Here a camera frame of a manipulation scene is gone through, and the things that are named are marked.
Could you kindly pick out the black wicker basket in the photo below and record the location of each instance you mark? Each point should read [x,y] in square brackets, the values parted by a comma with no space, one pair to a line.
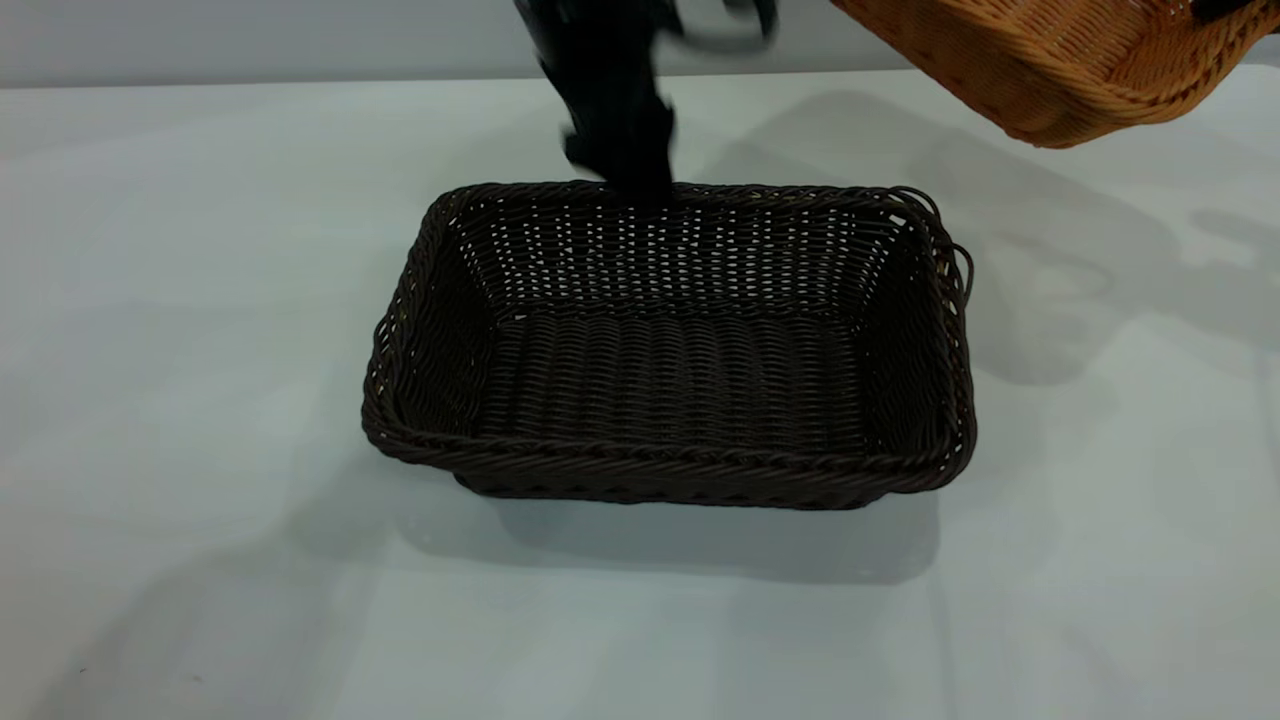
[670,380]

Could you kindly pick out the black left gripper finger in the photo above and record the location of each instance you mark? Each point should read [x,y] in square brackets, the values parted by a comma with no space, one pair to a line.
[650,165]
[595,158]

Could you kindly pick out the orange wicker basket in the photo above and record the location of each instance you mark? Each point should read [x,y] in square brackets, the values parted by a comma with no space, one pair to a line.
[1050,60]

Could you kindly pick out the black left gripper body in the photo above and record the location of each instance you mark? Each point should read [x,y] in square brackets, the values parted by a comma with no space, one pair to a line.
[600,60]

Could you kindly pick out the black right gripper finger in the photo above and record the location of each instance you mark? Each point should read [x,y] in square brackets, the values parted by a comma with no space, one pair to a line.
[1220,8]

